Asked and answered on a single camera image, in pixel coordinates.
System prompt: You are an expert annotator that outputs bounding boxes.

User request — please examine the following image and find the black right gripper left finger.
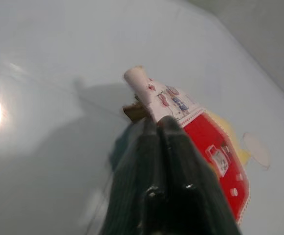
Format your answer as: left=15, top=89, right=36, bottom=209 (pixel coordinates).
left=99, top=117, right=161, bottom=235

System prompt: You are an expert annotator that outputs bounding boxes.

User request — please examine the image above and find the brown cardboard scrap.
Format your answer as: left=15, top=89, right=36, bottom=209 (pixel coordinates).
left=121, top=94, right=148, bottom=123

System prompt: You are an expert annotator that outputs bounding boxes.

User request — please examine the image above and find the white oval paper piece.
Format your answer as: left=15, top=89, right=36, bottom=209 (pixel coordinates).
left=240, top=132, right=271, bottom=170

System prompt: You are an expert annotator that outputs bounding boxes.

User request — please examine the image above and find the red and white snack wrapper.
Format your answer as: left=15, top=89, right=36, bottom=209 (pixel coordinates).
left=123, top=65, right=251, bottom=225

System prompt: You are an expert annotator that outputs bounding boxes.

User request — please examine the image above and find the yellow paper scrap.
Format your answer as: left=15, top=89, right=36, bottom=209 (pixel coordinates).
left=209, top=111, right=251, bottom=170

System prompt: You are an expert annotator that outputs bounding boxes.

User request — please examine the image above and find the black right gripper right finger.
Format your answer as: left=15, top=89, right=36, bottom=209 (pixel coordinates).
left=141, top=116, right=241, bottom=235

